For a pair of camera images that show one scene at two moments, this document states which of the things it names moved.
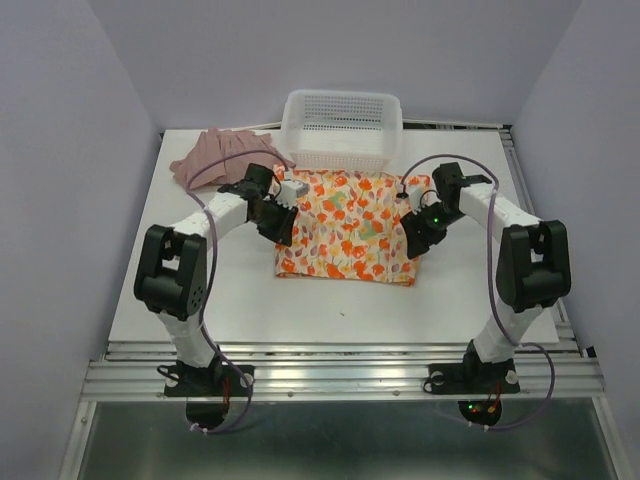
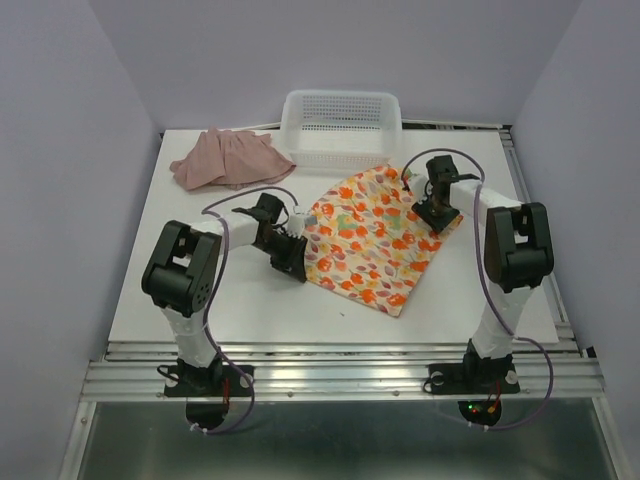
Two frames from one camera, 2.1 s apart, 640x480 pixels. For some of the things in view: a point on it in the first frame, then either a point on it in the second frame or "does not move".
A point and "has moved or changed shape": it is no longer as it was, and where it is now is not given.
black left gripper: [282, 233] -> [294, 261]
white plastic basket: [342, 129] does not move
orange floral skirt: [349, 225] has moved or changed shape
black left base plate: [220, 380] does not move
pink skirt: [220, 155] does not move
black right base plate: [475, 378] does not move
